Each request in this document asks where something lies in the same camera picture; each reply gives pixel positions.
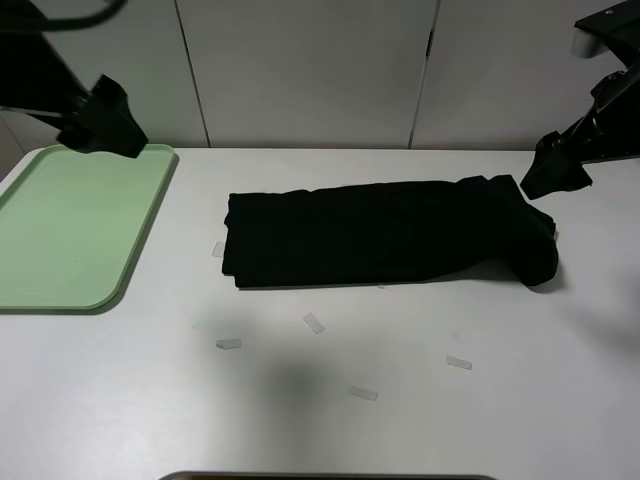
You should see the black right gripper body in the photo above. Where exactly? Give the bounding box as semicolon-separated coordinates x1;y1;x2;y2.
520;0;639;200

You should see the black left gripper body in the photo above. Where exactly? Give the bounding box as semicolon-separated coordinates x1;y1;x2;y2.
56;75;148;158

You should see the black short sleeve shirt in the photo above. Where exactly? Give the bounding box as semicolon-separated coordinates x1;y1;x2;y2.
222;175;559;289

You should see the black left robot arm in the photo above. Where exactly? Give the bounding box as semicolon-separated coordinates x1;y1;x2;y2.
1;1;148;158

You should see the light green plastic tray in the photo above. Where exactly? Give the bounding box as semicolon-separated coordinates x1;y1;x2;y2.
1;145;176;311

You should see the black door hinge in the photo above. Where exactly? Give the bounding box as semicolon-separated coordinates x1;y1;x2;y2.
425;29;434;59

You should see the clear tape piece front left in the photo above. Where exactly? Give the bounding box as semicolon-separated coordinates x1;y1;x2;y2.
216;338;242;350

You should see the clear tape piece right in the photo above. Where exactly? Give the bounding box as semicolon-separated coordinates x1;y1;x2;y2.
445;355;473;371

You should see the clear tape piece centre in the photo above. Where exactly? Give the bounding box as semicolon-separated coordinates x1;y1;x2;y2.
303;313;326;334

